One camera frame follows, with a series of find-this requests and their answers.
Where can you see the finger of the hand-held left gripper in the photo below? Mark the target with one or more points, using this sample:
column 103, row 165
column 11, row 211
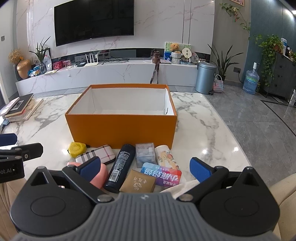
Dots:
column 30, row 150
column 8, row 139

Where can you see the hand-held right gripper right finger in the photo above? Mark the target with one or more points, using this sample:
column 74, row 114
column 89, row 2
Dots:
column 200, row 170

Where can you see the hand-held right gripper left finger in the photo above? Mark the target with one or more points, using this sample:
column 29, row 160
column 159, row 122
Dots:
column 89, row 168

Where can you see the pink bottle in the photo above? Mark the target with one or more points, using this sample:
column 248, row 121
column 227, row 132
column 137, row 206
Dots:
column 100, row 177

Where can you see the plaid zip case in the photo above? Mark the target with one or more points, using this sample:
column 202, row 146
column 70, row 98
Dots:
column 99, row 154

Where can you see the orange cardboard box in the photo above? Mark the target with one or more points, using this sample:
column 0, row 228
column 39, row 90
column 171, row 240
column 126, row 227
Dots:
column 120, row 129

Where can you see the brown square box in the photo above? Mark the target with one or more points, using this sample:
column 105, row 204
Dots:
column 137, row 182

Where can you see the clear plastic box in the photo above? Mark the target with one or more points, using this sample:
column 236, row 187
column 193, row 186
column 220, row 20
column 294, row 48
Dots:
column 145, row 155

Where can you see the yellow tape measure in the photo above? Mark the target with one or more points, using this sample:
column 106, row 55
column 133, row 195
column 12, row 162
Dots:
column 77, row 150

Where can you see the white tissue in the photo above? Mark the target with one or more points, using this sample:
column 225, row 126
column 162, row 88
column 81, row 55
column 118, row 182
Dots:
column 182, row 187

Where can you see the dark blue bottle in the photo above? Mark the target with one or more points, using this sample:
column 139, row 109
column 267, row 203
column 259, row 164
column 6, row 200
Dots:
column 120, row 166

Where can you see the pink cover book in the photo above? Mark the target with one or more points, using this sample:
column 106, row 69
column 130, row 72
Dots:
column 8, row 107

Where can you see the white floral jar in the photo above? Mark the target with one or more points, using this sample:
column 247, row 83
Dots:
column 167, row 157

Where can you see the colourful flat card box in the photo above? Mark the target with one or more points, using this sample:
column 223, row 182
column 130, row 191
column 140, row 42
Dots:
column 164, row 176

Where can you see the blue snack packet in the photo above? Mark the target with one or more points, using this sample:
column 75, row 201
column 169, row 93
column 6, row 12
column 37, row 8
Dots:
column 34, row 73

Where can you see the gold vase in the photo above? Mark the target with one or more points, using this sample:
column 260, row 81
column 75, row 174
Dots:
column 23, row 69

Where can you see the dried yellow flowers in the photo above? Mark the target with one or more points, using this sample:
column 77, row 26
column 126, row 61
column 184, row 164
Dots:
column 15, row 56

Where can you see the clear plastic water bottle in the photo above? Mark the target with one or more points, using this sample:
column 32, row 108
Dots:
column 47, row 63

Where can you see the woven pastel handbag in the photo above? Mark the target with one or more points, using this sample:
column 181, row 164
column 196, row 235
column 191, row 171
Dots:
column 218, row 84

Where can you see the red gift box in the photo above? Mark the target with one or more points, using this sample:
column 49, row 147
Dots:
column 57, row 65

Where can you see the green plant in glass vase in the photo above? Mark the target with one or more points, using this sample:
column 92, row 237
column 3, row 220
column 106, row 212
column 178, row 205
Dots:
column 41, row 55

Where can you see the beige chair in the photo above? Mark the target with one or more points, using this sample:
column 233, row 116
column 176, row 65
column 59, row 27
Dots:
column 285, row 199

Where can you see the grey pedal trash can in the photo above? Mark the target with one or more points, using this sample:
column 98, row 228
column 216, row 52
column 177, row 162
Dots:
column 204, row 78

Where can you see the pink gift box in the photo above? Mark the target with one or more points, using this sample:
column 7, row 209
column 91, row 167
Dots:
column 66, row 63

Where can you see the blue water jug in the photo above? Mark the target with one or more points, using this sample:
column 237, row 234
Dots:
column 251, row 81

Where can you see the white router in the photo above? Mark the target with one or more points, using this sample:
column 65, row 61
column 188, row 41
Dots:
column 92, row 62

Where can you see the tall leafy floor plant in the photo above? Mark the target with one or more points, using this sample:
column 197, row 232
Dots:
column 223, row 62

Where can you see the round paper fan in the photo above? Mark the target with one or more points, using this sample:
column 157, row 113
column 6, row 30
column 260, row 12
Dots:
column 194, row 58

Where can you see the teddy bear picture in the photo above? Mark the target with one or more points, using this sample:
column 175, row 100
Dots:
column 177, row 52

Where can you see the grey drawer cabinet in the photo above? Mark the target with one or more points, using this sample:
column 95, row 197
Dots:
column 283, row 76

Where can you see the trailing pothos plant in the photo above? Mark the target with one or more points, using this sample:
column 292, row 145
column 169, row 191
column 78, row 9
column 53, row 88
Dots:
column 269, row 51

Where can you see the hanging vine plant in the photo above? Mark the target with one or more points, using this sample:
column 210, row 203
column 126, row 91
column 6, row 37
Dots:
column 238, row 14

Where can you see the black wall television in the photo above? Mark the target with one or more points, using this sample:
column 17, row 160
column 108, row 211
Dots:
column 93, row 20

